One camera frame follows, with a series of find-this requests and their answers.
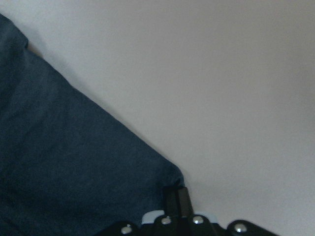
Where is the black t-shirt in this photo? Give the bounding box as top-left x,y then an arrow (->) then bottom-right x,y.
0,16 -> 184,236

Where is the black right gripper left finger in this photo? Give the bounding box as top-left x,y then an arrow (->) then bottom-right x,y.
163,186 -> 181,217

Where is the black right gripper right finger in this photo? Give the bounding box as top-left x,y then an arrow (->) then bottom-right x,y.
177,187 -> 193,218

